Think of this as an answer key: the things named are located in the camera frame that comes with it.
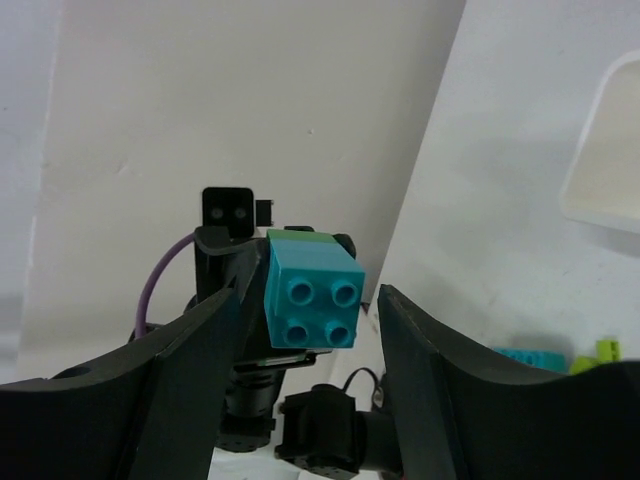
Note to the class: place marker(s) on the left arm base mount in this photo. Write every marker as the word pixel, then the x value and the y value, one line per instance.
pixel 324 433

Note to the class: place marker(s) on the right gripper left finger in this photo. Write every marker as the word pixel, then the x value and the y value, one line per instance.
pixel 148 410

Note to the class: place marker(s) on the blue square lego brick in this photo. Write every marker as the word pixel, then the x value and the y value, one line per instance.
pixel 313 294

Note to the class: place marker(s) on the lime lego cluster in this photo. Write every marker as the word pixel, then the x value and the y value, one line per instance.
pixel 607 351

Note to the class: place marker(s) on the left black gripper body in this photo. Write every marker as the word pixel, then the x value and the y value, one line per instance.
pixel 223 262

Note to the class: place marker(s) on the white compartment tray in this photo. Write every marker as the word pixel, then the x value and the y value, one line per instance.
pixel 602 183

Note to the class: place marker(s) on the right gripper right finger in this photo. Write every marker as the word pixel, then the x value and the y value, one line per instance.
pixel 464 411

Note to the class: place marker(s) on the blue long lego brick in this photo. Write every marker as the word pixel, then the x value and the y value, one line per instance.
pixel 546 360

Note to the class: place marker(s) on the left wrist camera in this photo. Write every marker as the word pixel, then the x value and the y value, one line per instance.
pixel 237 209

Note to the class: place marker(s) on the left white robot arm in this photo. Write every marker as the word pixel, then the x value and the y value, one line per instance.
pixel 256 378

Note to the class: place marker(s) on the green square lego brick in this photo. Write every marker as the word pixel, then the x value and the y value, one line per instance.
pixel 298 236

